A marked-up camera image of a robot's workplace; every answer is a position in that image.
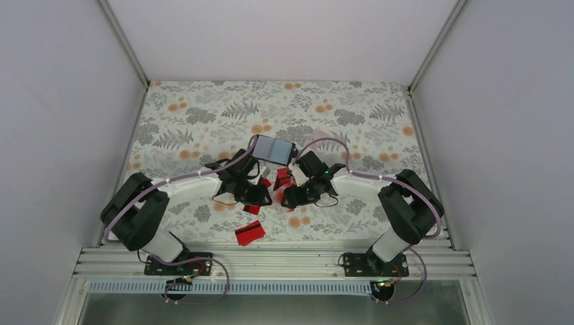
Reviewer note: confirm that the floral patterned table mat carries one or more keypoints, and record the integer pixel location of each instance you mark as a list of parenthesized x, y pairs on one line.
[(187, 124)]

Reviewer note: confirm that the white floral card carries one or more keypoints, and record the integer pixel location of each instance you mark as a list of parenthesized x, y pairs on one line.
[(316, 134)]

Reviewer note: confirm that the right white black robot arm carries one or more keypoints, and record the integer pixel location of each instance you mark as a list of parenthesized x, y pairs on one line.
[(412, 210)]

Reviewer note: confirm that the aluminium rail frame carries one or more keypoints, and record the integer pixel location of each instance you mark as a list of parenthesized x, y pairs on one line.
[(269, 268)]

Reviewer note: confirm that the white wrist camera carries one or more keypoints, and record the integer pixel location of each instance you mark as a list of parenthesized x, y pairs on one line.
[(299, 178), (262, 177)]

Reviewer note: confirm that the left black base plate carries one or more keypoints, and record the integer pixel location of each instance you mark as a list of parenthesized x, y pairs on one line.
[(154, 268)]

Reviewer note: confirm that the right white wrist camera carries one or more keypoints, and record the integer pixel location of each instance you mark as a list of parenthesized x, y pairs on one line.
[(299, 178)]

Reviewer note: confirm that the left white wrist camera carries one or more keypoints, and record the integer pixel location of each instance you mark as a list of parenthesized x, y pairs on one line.
[(262, 177)]

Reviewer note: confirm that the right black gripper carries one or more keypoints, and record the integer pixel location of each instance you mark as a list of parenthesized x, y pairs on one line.
[(295, 198)]

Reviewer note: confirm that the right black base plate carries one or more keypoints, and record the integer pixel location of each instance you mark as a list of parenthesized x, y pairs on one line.
[(363, 265)]

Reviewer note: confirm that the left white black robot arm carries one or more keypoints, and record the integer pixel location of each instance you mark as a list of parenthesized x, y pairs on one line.
[(135, 212)]

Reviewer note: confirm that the red card lower left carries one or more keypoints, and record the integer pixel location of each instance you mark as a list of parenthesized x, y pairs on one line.
[(252, 209)]

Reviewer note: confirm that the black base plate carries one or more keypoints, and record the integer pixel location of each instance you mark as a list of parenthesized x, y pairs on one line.
[(363, 265), (154, 268)]

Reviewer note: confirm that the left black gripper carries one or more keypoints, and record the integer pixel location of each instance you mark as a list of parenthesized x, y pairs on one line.
[(257, 198)]

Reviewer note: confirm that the red card black stripe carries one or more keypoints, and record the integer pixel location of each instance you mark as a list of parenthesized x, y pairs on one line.
[(249, 233)]

